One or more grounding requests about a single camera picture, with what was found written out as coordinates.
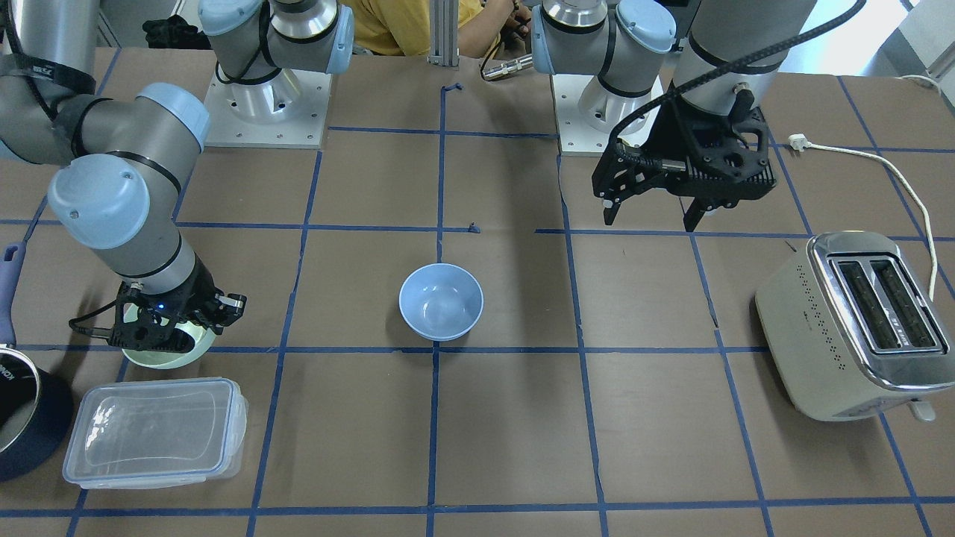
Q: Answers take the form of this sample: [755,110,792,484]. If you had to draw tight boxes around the silver cream toaster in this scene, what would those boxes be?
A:
[755,230,954,422]

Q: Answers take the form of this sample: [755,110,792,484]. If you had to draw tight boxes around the person in yellow shirt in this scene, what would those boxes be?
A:
[341,1,531,58]

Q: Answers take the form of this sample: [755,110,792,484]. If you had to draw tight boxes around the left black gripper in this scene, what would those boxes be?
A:
[592,88,777,233]

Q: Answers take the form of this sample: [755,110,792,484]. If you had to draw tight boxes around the white toaster power cord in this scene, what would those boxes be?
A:
[789,73,948,303]

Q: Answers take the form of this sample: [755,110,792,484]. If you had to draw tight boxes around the clear plastic food container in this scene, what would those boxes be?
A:
[62,377,248,489]

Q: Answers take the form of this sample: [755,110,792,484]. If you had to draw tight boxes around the dark blue saucepan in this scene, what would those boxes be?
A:
[1,242,74,482]

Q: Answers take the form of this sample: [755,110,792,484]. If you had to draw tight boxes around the aluminium frame post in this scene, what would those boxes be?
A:
[426,0,460,70]

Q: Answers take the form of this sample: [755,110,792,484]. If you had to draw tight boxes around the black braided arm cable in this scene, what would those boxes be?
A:
[608,0,870,172]

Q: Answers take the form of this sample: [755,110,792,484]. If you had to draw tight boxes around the blue bowl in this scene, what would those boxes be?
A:
[397,264,485,341]

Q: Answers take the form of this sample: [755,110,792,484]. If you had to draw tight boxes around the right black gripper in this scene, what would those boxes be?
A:
[108,258,248,351]

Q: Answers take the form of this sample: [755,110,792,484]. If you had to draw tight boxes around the green bowl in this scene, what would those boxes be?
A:
[122,321,216,370]

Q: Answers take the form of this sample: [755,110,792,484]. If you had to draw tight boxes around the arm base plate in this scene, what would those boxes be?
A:
[204,70,332,150]
[551,71,672,157]

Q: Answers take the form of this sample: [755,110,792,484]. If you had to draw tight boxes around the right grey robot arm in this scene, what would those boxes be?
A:
[2,1,246,359]

